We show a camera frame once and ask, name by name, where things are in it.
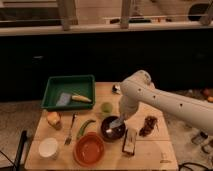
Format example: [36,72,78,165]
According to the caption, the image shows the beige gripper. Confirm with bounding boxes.
[119,104,136,121]

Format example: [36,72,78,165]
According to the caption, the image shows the grey blue towel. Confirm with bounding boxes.
[106,117,123,134]

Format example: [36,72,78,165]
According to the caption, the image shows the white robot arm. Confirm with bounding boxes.
[119,70,213,135]

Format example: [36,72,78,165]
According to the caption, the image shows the dark purple bowl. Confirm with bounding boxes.
[100,116,126,141]

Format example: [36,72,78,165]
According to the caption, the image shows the orange bowl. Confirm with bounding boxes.
[73,132,105,167]

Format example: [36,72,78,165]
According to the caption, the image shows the brown dried toy food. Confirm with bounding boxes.
[139,116,158,137]

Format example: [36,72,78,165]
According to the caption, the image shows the brown rectangular block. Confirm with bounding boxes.
[122,128,137,156]

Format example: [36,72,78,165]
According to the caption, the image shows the green pepper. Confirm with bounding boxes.
[76,119,96,140]

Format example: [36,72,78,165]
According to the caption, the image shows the blue grey sponge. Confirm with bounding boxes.
[56,93,71,106]

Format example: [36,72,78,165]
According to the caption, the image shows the green plastic tray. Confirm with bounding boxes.
[42,75,95,111]

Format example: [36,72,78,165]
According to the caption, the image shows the silver fork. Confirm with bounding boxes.
[64,114,76,145]

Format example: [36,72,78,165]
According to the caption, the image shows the orange yellow toy food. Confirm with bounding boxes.
[46,112,62,130]

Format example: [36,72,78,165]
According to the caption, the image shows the white cup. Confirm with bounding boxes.
[38,138,59,159]

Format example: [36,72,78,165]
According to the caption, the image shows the black pole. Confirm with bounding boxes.
[12,130,27,171]

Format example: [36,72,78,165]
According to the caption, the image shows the white handled brush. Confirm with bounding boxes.
[112,85,121,94]

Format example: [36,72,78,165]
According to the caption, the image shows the black cable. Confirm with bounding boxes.
[178,161,211,171]

